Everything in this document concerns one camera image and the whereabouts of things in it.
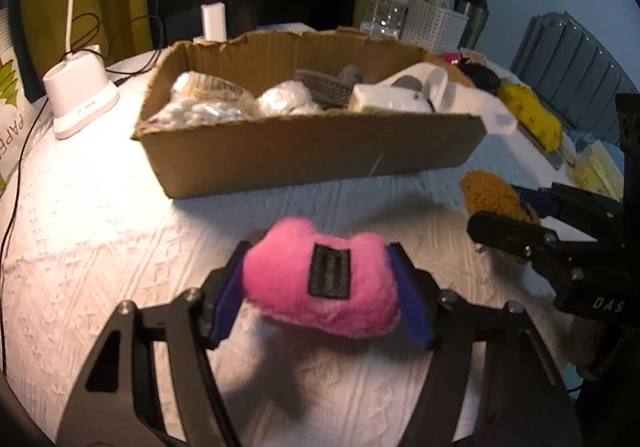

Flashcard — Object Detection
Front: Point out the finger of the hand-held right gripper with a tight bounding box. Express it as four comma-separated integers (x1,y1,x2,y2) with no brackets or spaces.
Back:
467,212,558,265
512,183,623,228

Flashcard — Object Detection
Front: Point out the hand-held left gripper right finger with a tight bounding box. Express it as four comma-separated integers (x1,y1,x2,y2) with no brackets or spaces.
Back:
387,242,583,447

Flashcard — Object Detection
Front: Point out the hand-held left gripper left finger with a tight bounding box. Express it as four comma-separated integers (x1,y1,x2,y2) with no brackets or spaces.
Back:
56,240,251,447

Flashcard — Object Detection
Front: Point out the brown plush toy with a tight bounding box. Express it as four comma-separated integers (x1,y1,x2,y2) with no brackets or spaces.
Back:
460,170,543,248

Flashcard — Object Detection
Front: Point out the pink plush toy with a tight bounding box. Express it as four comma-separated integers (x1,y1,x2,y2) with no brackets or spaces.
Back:
241,218,402,339

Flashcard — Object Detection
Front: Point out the cardboard box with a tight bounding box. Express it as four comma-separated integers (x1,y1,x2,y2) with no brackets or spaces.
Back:
131,27,488,200

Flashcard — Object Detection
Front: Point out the small tissue pack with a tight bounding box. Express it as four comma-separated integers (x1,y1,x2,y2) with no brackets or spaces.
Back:
348,84,435,114

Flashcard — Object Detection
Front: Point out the cotton swab pack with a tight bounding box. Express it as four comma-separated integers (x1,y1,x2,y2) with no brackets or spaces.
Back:
150,72,258,125

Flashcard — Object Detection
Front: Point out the clear plastic bag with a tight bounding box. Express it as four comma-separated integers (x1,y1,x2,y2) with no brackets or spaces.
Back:
257,81,323,117

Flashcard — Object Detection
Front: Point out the grey fabric insole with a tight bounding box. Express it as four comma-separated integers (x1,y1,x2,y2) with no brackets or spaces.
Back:
294,64,366,109

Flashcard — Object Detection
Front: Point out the person's right hand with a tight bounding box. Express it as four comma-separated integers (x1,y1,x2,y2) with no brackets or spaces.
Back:
570,314,613,380

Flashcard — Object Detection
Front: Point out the pale yellow packet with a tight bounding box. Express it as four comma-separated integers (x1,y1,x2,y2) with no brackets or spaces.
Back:
572,140,623,200

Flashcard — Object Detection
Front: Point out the light blue plastic bag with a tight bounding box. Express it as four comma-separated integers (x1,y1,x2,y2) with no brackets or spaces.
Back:
567,127,626,158

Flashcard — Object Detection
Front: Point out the yellow plush toy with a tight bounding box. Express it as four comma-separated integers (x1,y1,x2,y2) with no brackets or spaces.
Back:
497,83,565,154

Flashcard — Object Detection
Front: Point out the grey padded headboard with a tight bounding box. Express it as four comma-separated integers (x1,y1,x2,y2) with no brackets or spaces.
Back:
510,11,640,148

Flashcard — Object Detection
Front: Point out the black round case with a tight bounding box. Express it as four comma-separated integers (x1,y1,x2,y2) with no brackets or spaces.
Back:
457,62,502,90

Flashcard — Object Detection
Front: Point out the steel thermos flask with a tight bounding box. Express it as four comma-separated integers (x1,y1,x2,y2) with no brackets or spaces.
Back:
455,0,490,50

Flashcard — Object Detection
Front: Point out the white plastic basket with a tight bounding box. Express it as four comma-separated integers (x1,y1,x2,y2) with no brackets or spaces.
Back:
401,0,470,54

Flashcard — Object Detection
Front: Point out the white desk lamp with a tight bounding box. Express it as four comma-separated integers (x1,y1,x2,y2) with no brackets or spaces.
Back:
42,0,122,140

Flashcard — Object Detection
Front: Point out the white paper cup pack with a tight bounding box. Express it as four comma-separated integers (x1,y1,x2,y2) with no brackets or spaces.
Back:
0,7,38,200

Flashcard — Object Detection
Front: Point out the white charger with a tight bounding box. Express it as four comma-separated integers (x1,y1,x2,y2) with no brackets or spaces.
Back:
201,2,228,42

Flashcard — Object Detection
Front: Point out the black power adapter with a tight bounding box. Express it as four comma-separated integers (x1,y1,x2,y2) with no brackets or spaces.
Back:
225,0,260,35

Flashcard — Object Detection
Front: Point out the black cable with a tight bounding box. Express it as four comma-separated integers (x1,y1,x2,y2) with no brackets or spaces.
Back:
0,0,211,378

